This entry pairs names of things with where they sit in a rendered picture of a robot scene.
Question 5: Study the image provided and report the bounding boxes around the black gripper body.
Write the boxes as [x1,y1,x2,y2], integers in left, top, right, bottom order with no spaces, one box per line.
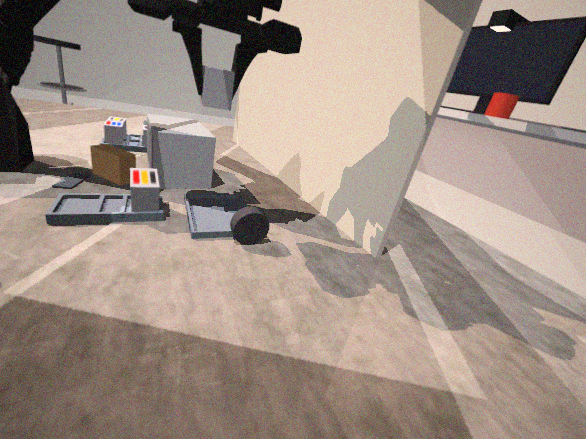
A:
[128,0,302,54]

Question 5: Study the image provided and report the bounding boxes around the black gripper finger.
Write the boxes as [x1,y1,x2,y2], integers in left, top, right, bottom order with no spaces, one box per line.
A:
[172,21,203,95]
[231,41,268,99]

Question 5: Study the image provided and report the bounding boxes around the beige flat panel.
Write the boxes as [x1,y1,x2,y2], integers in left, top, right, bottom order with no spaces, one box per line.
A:
[233,0,483,258]

